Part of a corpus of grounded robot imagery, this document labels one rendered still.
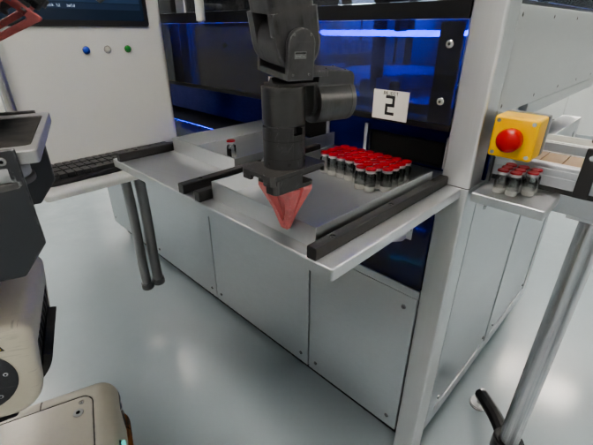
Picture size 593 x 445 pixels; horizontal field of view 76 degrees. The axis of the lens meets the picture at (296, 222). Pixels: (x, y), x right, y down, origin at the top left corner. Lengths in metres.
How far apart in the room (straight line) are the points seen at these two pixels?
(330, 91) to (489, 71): 0.34
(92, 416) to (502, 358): 1.45
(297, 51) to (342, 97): 0.10
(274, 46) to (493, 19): 0.42
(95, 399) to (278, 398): 0.59
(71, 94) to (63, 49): 0.12
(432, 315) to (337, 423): 0.60
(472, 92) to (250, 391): 1.19
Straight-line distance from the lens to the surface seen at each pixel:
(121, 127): 1.38
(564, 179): 0.89
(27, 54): 1.29
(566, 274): 1.00
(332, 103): 0.52
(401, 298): 1.01
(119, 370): 1.71
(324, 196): 0.73
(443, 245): 0.89
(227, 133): 1.14
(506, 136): 0.74
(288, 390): 1.51
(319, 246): 0.52
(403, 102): 0.85
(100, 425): 1.19
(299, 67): 0.47
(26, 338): 0.68
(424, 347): 1.06
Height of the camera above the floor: 1.16
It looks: 27 degrees down
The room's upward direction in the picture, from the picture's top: straight up
